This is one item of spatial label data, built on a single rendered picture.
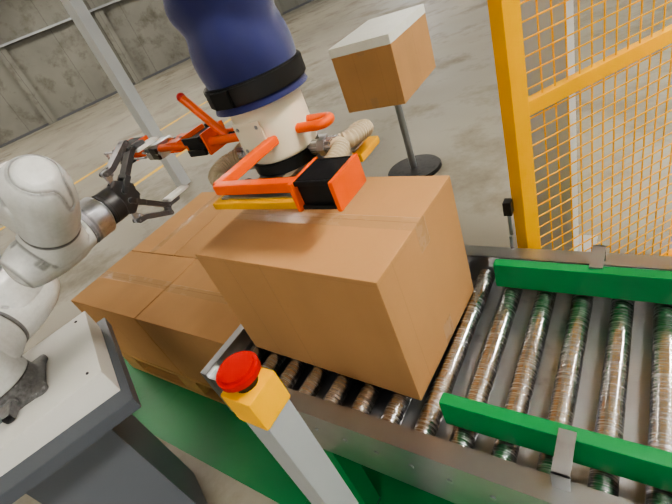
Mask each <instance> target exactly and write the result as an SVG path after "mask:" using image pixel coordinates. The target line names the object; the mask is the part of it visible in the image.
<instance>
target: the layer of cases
mask: <svg viewBox="0 0 672 504"><path fill-rule="evenodd" d="M221 196H222V195H217V194H216V193H215V192H202V193H200V194H199V195H198V196H197V197H195V198H194V199H193V200H192V201H191V202H189V203H188V204H187V205H186V206H185V207H183V208H182V209H181V210H180V211H179V212H177V213H176V214H175V215H174V216H172V217H171V218H170V219H169V220H168V221H166V222H165V223H164V224H163V225H162V226H160V227H159V228H158V229H157V230H155V231H154V232H153V233H152V234H151V235H149V236H148V237H147V238H146V239H145V240H143V241H142V242H141V243H140V244H138V245H137V246H136V247H135V248H134V249H132V251H130V252H129V253H128V254H126V255H125V256H124V257H123V258H122V259H120V260H119V261H118V262H117V263H115V264H114V265H113V266H112V267H111V268H109V269H108V270H107V271H106V272H105V273H103V274H102V275H101V276H100V277H98V278H97V279H96V280H95V281H94V282H92V283H91V284H90V285H89V286H88V287H86V288H85V289H84V290H83V291H81V292H80V293H79V294H78V295H77V296H75V297H74V298H73V299H72V300H71V301H72V302H73V303H74V305H75V306H76V307H77V308H78V309H79V310H80V311H81V312H84V311H85V312H86V313H87V314H88V315H89V316H90V317H91V318H92V319H93V320H94V321H95V322H96V323H97V322H98V321H100V320H101V319H103V318H106V320H107V321H108V322H109V323H110V324H111V325H112V328H113V331H114V334H115V336H116V339H117V342H118V344H119V347H120V350H121V352H123V353H125V354H128V355H131V356H133V357H136V358H139V359H141V360H144V361H147V362H149V363H152V364H154V365H157V366H160V367H162V368H165V369H168V370H170V371H173V372H176V373H178V374H181V375H184V376H186V377H189V378H191V379H194V380H197V381H199V382H202V383H205V384H207V385H210V384H209V383H208V382H207V381H206V380H205V378H204V377H203V376H202V375H201V373H200V372H201V371H202V370H203V369H204V367H205V366H206V365H207V364H208V363H209V361H210V360H211V359H212V358H213V357H214V355H215V354H216V353H217V352H218V351H219V349H220V348H221V347H222V346H223V345H224V343H225V342H226V341H227V340H228V339H229V337H230V336H231V335H232V334H233V333H234V331H235V330H236V329H237V328H238V327H239V325H240V324H241V323H240V322H239V320H238V319H237V317H236V316H235V314H234V313H233V311H232V310H231V308H230V307H229V305H228V304H227V302H226V301H225V299H224V298H223V296H222V295H221V293H220V292H219V290H218V289H217V287H216V286H215V284H214V283H213V281H212V280H211V278H210V277H209V275H208V274H207V272H206V271H205V269H204V268H203V266H202V265H201V263H200V262H199V260H198V258H197V257H196V255H195V254H196V253H197V252H198V251H199V250H200V249H201V248H202V247H203V246H205V245H206V244H207V243H208V242H209V241H210V240H211V239H212V238H213V237H215V236H216V235H217V234H218V233H219V232H220V231H221V230H222V229H223V228H225V227H226V226H227V225H228V224H229V223H230V222H231V221H232V220H233V219H234V218H236V217H237V216H238V215H239V214H240V213H241V212H242V211H243V210H244V209H223V210H216V209H215V208H214V206H213V203H214V202H215V201H216V200H217V199H218V198H220V197H221Z"/></svg>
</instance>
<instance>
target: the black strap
mask: <svg viewBox="0 0 672 504"><path fill-rule="evenodd" d="M305 70H306V66H305V64H304V61H303V58H302V55H301V53H300V51H299V50H297V49H296V53H295V55H294V56H293V57H292V58H290V59H289V60H287V61H286V62H284V63H282V64H280V65H279V66H277V67H275V68H273V69H271V70H269V71H267V72H265V73H262V74H260V75H258V76H255V77H253V78H251V79H248V80H246V81H243V82H240V83H238V84H235V85H232V86H229V87H226V88H222V89H218V90H212V91H209V90H208V89H207V88H206V87H205V89H204V91H203V93H204V95H205V97H206V99H207V101H208V103H209V105H210V107H211V109H213V110H216V111H223V110H228V109H233V108H236V107H240V106H243V105H246V104H249V103H251V102H254V101H257V100H259V99H261V98H264V97H266V96H268V95H270V94H272V93H274V92H276V91H278V90H280V89H282V88H284V87H286V86H287V85H289V84H291V83H292V82H294V81H295V80H297V79H298V78H299V77H300V76H301V75H302V74H303V73H304V72H305Z"/></svg>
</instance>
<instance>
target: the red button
mask: <svg viewBox="0 0 672 504"><path fill-rule="evenodd" d="M260 369H261V362H260V360H259V358H258V357H257V355H256V354H255V353H253V352H251V351H241V352H237V353H234V354H232V355H231V356H229V357H228V358H227V359H225V360H224V362H223V363H222V364H221V366H220V367H219V369H218V371H217V374H216V382H217V384H218V385H219V387H220V388H221V389H222V390H223V391H224V392H227V393H235V392H239V393H246V392H249V391H250V390H252V389H253V388H254V387H255V386H256V384H257V382H258V374H259V372H260Z"/></svg>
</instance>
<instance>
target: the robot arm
mask: <svg viewBox="0 0 672 504"><path fill-rule="evenodd" d="M158 139H160V137H159V136H153V137H150V138H149V139H147V140H146V141H144V140H143V139H141V140H137V141H135V142H134V143H132V144H129V142H128V141H127V140H123V141H119V142H118V143H117V145H116V147H115V149H114V151H113V153H112V155H111V157H110V159H109V161H108V163H107V165H106V167H105V168H104V169H103V170H102V171H101V172H100V173H99V177H101V178H102V177H103V178H104V179H105V180H106V181H107V182H108V185H107V187H105V188H104V189H102V190H101V191H100V192H98V193H97V194H95V195H94V196H92V197H85V198H83V199H82V200H79V196H78V193H77V190H76V187H75V185H74V183H73V181H72V179H71V177H70V176H69V174H68V173H67V172H66V170H65V169H64V168H63V167H62V166H60V165H59V164H58V163H57V162H55V161H54V160H52V159H50V158H48V157H45V156H42V155H37V154H25V155H20V156H17V157H15V158H13V159H11V160H9V161H7V162H4V163H2V164H0V224H2V225H3V226H5V227H7V228H8V229H9V230H11V231H12V232H13V233H15V234H16V236H15V238H16V239H15V240H14V241H13V242H12V243H10V244H9V246H8V247H7V248H6V250H5V251H4V253H3V255H2V256H1V255H0V424H1V423H2V422H3V423H5V424H10V423H12V422H13V421H14V420H15V419H16V417H17V415H18V413H19V410H20V409H22V408H23V407H24V406H26V405H27V404H29V403H30V402H31V401H33V400H34V399H36V398H38V397H40V396H42V395H43V394H44V393H45V392H46V391H47V390H48V388H49V386H48V385H47V383H46V363H47V360H48V356H46V355H45V354H42V355H40V356H39V357H37V358H36V359H35V360H33V361H32V362H30V361H29V360H27V359H26V358H24V357H23V356H22V354H23V352H24V349H25V345H26V343H27V341H28V340H29V339H30V338H31V337H32V336H33V335H34V334H35V333H36V332H37V331H38V329H39V328H40V327H41V326H42V325H43V323H44V322H45V321H46V319H47V318H48V316H49V315H50V313H51V312H52V310H53V309H54V307H55V305H56V303H57V300H58V297H59V293H60V282H59V280H58V277H60V276H62V275H63V274H64V273H66V272H67V271H69V270H70V269H71V268H73V267H74V266H75V265H77V264H78V263H79V262H80V261H81V260H82V259H84V258H85V257H86V256H87V255H88V254H89V252H90V250H91V249H92V248H93V247H94V246H95V245H96V244H97V243H99V242H100V241H101V240H102V239H104V238H105V237H106V236H107V235H109V234H110V233H111V232H113V231H114V230H115V229H116V224H117V223H119V222H120V221H121V220H123V219H124V218H125V217H127V216H128V215H129V214H131V216H132V217H133V219H132V222H133V223H142V222H144V221H145V220H147V219H152V218H157V217H163V216H168V215H173V214H174V211H173V210H172V205H173V204H174V203H175V202H177V201H178V200H179V199H180V197H179V195H180V194H181V193H182V192H183V191H185V190H186V189H187V188H188V187H189V185H188V184H186V185H180V186H179V187H177V188H176V189H175V190H174V191H172V192H171V193H170V194H169V195H167V196H166V197H165V198H163V199H162V201H163V202H162V201H154V200H147V199H140V195H141V194H140V193H139V192H138V191H137V190H136V188H135V186H134V184H133V183H131V182H130V180H131V176H130V174H131V169H132V164H133V159H134V155H135V153H138V152H140V151H142V150H143V149H145V148H146V147H148V146H149V145H151V144H152V143H154V142H155V141H157V140H158ZM123 154H124V155H123ZM122 156H123V160H122V165H121V169H120V174H119V175H118V178H117V181H116V180H113V176H114V171H115V170H116V168H117V166H118V164H119V162H120V160H121V158H122ZM138 205H147V206H156V207H164V210H163V211H157V212H151V213H145V214H142V213H137V212H136V211H137V208H138Z"/></svg>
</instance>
